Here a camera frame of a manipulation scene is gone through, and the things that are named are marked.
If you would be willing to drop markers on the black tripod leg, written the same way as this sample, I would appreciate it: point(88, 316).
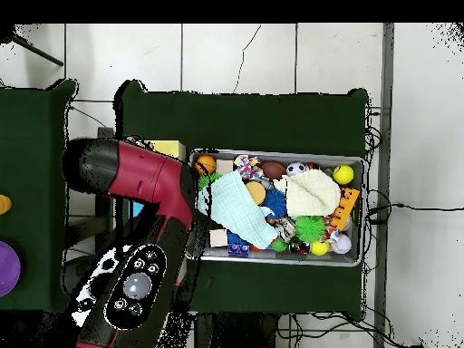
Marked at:
point(36, 52)

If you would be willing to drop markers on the small brown football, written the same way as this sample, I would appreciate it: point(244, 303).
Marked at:
point(273, 169)

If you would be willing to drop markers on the yellow tennis ball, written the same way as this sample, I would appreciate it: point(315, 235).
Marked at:
point(343, 174)

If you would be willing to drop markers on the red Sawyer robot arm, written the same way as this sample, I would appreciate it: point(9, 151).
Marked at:
point(145, 174)

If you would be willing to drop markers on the small black white soccer ball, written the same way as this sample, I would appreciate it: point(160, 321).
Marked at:
point(296, 168)

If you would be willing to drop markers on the purple ball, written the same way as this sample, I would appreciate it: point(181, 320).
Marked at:
point(7, 268)

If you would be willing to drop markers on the orange notched foam block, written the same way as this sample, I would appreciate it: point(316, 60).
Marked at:
point(345, 209)

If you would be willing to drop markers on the yellow toy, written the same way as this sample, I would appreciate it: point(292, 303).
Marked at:
point(3, 204)

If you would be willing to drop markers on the dark green tablecloth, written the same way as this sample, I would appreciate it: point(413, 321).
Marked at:
point(32, 145)
point(253, 123)

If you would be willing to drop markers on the light blue waffle cloth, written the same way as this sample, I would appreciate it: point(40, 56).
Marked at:
point(239, 210)

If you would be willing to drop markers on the blue spiky rubber ball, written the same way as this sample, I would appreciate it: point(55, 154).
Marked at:
point(275, 203)

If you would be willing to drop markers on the wooden box with three holes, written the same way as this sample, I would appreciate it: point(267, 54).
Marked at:
point(174, 148)

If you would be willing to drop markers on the green spiky rubber ball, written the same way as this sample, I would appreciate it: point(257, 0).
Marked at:
point(310, 229)

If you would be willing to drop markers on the cream waffle cloth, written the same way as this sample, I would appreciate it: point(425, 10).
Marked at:
point(312, 195)

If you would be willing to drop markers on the white baseball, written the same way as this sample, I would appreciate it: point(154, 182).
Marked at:
point(341, 244)

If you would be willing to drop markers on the shallow clear plastic bin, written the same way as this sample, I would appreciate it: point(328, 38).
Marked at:
point(326, 258)

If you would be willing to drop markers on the black metal stand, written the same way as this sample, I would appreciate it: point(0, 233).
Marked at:
point(87, 228)

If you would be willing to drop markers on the small orange basketball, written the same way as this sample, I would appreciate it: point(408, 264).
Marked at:
point(207, 164)

